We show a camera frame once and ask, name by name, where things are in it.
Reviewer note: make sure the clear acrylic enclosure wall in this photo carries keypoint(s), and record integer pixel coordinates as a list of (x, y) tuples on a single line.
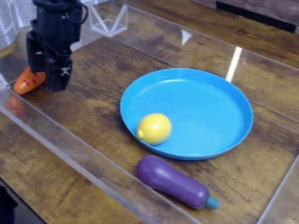
[(68, 155)]

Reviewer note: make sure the black bar in background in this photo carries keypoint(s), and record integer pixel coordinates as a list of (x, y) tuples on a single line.
[(257, 17)]

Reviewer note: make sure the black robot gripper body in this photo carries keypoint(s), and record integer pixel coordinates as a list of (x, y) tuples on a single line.
[(56, 26)]

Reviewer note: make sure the yellow toy lemon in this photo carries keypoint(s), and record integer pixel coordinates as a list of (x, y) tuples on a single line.
[(154, 128)]

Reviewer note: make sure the blue round tray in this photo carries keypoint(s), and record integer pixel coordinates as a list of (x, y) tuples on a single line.
[(209, 110)]

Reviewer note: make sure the purple toy eggplant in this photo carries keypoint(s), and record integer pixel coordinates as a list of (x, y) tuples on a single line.
[(161, 176)]

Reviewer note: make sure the orange toy carrot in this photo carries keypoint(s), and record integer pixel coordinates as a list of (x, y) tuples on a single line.
[(28, 81)]

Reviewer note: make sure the white patterned curtain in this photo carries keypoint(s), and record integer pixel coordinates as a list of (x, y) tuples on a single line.
[(16, 14)]

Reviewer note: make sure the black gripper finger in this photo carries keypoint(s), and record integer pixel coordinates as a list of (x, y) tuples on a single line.
[(36, 60), (58, 74)]

